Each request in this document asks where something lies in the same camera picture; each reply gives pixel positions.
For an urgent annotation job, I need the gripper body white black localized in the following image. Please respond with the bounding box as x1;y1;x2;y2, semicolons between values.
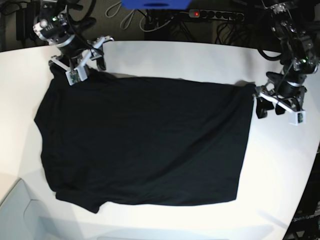
253;78;307;123
48;36;115;86

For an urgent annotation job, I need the black graphic t-shirt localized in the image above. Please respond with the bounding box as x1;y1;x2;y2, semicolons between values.
34;66;255;213

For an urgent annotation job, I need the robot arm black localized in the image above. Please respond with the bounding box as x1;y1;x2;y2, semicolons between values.
33;0;114;86
254;0;320;126

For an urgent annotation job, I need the black equipment box left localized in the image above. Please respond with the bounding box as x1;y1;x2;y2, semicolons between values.
15;0;40;42

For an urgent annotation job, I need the blue box overhead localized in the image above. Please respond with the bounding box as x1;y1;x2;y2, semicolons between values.
121;0;191;10

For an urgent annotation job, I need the black power strip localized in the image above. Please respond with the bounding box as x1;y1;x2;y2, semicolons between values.
188;9;245;22

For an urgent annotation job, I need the white bin corner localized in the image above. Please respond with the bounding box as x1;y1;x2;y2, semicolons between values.
0;180;47;240

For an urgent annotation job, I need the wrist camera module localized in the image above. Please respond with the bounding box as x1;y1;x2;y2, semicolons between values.
289;110;306;126
65;68;88;86

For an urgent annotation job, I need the white cable loop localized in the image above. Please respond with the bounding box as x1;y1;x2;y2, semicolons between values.
104;4;151;32

